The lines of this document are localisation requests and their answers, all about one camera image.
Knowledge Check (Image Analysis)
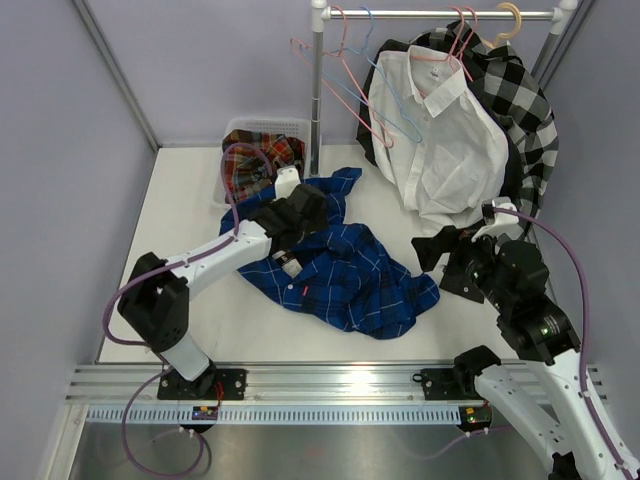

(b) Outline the blue wire hanger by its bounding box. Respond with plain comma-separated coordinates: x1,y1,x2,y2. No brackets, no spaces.
304,5,424,145

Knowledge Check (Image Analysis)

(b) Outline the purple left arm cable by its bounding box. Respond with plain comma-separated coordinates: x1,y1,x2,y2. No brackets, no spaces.
102,142,276,371

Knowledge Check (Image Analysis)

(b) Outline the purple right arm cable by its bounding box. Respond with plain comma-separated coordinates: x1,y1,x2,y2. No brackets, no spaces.
492,208,640,471

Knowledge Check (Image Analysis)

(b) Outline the wooden hanger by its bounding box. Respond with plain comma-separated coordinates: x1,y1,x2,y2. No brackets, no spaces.
482,2,524,51

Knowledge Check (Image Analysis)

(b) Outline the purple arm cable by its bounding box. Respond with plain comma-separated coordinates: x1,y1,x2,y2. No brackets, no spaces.
102,142,276,371
492,208,640,471

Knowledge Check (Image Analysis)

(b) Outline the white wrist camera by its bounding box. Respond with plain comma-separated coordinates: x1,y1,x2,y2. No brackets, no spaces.
471,197,519,242
274,166,301,199

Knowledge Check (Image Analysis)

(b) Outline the red plaid shirt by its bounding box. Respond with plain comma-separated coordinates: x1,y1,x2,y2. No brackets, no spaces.
222,129,306,203

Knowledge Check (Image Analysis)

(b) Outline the white plastic basket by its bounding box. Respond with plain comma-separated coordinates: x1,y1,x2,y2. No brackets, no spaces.
212,117,311,209

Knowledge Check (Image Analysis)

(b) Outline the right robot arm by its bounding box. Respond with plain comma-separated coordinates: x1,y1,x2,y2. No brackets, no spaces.
411,228,639,479

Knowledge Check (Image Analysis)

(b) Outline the blue plaid shirt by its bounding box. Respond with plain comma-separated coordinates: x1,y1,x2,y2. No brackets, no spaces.
238,167,440,340

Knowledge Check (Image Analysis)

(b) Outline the black white checked shirt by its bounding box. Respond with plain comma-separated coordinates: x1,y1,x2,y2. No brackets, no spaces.
412,20,560,236

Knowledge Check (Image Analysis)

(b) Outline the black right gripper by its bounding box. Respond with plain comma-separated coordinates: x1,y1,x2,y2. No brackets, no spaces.
411,222,511,312

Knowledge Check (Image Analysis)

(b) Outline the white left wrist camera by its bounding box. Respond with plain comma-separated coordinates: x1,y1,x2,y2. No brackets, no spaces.
274,166,301,199

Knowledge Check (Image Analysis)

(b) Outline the pink wire hanger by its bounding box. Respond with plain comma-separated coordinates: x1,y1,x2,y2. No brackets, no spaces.
289,1,395,147

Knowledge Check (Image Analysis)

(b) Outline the white clothes rack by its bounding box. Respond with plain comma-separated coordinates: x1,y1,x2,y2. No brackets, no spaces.
307,1,593,177

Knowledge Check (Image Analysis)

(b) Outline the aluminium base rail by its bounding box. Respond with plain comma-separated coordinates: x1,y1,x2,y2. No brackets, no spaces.
65,363,484,426

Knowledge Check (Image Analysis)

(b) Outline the pink hanger on rack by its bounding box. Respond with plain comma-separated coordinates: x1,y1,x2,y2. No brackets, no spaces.
457,5,478,82
409,6,466,61

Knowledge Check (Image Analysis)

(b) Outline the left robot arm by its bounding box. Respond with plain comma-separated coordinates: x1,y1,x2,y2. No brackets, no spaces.
117,184,328,399

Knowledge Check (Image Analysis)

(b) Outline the white slotted cable duct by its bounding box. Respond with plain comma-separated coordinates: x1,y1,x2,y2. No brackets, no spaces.
86,405,462,426

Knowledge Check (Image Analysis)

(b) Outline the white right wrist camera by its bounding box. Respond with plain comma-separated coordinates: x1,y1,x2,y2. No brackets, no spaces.
471,197,519,242

